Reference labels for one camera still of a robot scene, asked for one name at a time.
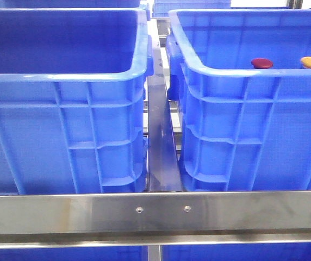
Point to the red mushroom push button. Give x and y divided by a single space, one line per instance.
261 63

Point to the blue plastic target bin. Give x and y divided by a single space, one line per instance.
243 129

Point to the blue plastic source bin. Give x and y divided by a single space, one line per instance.
72 100

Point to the blue bin behind source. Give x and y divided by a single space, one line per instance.
162 8

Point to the blue bin below left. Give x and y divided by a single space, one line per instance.
83 253

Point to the blue bin below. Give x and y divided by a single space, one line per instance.
276 251
83 253

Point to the blue bin below right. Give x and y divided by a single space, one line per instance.
276 251

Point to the blue bin at left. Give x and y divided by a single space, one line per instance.
68 4

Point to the steel divider rail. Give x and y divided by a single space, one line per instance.
163 168

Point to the stainless steel front rail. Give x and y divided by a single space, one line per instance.
156 218

